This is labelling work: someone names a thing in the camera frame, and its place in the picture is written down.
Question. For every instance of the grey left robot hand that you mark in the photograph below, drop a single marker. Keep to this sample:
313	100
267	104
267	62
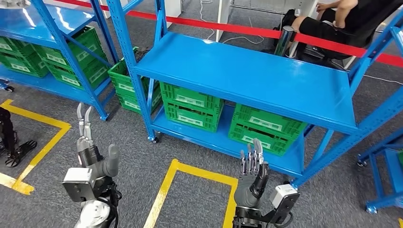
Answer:
88	154

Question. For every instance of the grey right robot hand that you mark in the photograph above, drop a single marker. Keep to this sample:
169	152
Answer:
248	188

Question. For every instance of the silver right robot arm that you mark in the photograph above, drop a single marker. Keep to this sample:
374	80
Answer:
248	218

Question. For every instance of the red floor tape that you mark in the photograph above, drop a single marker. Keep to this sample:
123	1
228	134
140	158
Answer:
239	29

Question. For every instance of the white desk leg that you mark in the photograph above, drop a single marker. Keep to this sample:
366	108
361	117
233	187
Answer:
173	8
223	19

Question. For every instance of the black backpack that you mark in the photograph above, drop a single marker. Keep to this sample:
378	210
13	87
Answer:
286	19

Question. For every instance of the white desk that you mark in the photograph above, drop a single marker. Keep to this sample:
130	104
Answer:
302	4

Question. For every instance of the person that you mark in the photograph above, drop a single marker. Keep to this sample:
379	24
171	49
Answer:
362	15

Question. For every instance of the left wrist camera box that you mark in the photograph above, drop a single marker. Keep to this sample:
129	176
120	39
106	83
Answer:
78	184

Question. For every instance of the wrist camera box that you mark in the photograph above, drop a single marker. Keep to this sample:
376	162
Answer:
78	184
283	196

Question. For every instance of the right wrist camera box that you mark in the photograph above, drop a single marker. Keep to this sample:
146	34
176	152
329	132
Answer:
283	196

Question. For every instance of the dark stanchion post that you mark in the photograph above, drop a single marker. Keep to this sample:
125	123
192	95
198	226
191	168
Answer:
283	41

